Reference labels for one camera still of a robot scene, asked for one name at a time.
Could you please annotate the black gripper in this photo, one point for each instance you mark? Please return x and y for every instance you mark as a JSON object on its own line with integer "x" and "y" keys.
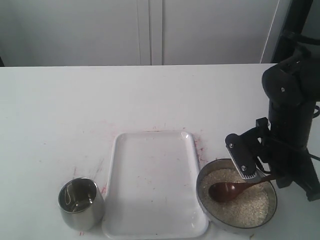
{"x": 286, "y": 163}

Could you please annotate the brown wooden spoon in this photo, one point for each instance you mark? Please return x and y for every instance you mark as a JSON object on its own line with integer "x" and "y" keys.
{"x": 223, "y": 192}

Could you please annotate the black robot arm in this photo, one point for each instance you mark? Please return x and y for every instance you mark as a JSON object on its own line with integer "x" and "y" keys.
{"x": 281, "y": 139}

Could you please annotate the steel bowl of rice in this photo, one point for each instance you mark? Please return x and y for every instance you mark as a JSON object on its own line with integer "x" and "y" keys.
{"x": 251, "y": 209}

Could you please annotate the stainless steel bowl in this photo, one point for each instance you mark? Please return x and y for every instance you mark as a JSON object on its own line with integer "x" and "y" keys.
{"x": 81, "y": 204}

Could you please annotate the white rectangular plastic tray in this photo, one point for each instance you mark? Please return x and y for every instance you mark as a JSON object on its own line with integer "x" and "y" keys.
{"x": 151, "y": 189}

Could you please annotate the white cabinet doors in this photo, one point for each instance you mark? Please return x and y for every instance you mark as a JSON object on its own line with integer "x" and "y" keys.
{"x": 134, "y": 32}

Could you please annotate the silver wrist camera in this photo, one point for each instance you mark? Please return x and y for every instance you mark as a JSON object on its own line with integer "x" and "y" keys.
{"x": 242, "y": 159}

